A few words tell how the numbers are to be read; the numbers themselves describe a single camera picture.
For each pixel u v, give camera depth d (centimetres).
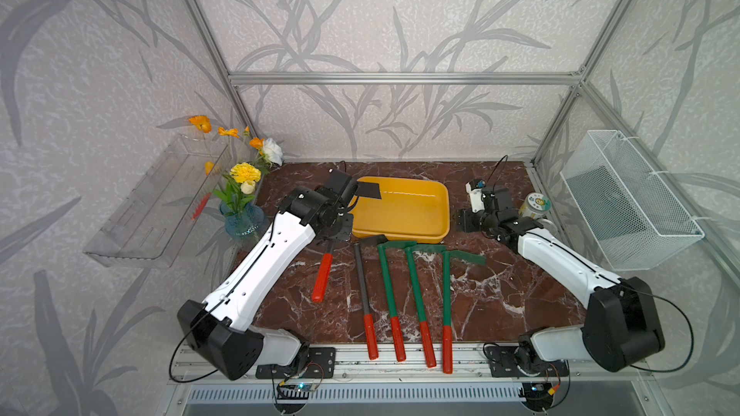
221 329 38
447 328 78
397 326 79
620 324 42
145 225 64
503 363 73
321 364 72
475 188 77
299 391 72
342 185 56
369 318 80
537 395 77
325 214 49
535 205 96
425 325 79
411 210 106
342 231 65
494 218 66
